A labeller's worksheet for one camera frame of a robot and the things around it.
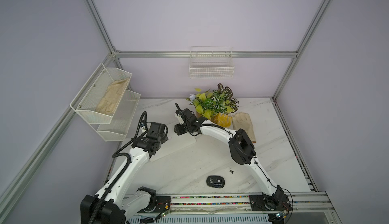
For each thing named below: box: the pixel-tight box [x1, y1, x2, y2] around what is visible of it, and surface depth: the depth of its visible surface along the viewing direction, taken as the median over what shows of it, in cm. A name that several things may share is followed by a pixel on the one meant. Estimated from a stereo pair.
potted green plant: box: [185, 83, 240, 124], surface depth 88 cm
